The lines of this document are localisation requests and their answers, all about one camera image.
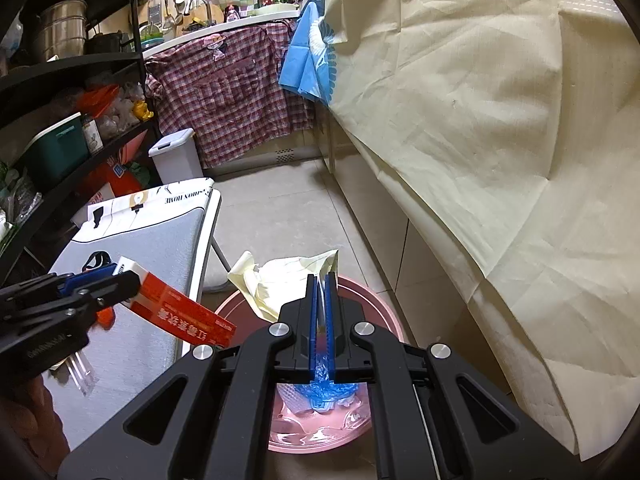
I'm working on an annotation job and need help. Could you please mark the clear plastic tubes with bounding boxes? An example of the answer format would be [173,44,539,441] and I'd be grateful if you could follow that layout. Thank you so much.
[62,350,96,393]

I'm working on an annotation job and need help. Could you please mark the black shelf rack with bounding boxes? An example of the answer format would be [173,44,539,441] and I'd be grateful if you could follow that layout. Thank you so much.
[0,0,163,286]

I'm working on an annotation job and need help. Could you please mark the blue printed cloth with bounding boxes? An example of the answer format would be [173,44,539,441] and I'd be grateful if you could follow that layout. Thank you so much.
[278,0,338,108]

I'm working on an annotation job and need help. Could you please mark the beige kitchen cabinet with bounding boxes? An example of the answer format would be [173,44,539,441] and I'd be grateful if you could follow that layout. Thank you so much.
[325,110,476,361]

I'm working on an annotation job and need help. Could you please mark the cream cloth sheet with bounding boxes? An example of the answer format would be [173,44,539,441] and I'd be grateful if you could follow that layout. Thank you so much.
[322,0,640,461]

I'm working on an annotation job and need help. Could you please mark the pink plastic bucket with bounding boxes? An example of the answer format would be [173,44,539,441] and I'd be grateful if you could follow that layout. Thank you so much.
[212,272,403,453]

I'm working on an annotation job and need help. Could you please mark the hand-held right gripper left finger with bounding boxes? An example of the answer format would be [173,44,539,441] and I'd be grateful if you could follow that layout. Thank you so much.
[57,274,323,480]

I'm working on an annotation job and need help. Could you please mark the green cooler box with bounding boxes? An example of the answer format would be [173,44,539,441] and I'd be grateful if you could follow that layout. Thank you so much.
[22,112,91,176]

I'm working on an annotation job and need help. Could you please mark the blue plastic wrapper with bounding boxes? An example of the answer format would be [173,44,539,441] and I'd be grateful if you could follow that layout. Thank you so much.
[307,352,358,413]

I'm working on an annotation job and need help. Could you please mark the white kitchen counter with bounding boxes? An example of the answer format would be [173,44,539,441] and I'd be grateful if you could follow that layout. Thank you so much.
[142,7,301,58]

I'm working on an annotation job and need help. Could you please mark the orange cardboard box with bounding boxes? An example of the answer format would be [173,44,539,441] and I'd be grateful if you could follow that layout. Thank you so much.
[92,160,141,201]

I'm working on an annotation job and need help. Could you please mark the grey table mat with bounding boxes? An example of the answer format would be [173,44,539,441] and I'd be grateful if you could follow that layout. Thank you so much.
[42,177,216,453]

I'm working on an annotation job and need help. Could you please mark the red and white box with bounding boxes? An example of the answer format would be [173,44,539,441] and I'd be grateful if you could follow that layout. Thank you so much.
[111,257,237,348]

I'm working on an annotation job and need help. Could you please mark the white lidded bin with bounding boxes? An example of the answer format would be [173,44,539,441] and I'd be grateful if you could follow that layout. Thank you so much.
[148,128,203,183]

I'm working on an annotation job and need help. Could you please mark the jar with white label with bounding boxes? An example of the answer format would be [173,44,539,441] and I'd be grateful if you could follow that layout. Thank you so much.
[80,115,105,155]

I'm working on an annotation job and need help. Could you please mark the orange plastic bag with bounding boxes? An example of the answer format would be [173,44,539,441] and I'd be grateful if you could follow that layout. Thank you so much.
[77,84,121,116]

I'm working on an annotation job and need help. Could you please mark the person's left hand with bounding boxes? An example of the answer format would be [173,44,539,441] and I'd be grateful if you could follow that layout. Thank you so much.
[0,377,71,476]

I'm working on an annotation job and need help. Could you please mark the red plaid shirt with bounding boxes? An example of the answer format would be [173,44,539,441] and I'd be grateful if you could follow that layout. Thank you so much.
[145,20,316,168]

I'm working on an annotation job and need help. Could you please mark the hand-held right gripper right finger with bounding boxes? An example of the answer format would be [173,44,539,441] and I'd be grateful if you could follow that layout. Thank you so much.
[325,271,586,480]

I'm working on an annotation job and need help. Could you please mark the stacked steel pots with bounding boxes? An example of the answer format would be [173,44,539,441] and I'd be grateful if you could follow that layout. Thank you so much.
[32,0,88,61]

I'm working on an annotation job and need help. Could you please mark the black cooking pot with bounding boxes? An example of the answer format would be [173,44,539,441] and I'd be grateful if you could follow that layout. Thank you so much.
[87,31,126,55]

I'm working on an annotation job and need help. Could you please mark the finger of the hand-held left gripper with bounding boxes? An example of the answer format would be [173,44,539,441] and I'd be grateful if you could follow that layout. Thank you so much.
[55,271,142,323]
[0,265,119,311]

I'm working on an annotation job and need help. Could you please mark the cream paper bag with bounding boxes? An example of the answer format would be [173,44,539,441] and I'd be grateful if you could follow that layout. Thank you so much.
[227,249,341,323]

